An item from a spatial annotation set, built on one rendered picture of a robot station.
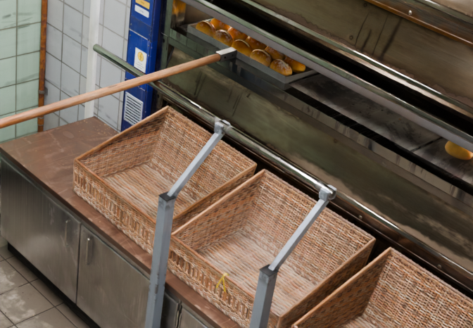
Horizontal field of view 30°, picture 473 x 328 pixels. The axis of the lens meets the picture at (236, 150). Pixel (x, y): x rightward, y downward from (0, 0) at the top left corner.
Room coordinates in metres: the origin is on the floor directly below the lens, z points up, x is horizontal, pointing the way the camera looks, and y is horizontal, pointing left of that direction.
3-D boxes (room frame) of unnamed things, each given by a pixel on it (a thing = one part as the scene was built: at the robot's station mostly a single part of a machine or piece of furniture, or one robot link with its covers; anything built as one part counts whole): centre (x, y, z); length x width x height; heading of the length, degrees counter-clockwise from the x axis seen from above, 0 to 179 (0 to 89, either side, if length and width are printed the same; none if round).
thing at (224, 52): (3.16, 0.10, 1.20); 0.09 x 0.04 x 0.03; 139
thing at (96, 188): (2.97, 0.27, 0.72); 0.56 x 0.49 x 0.28; 48
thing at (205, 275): (2.57, -0.17, 0.72); 0.56 x 0.49 x 0.28; 49
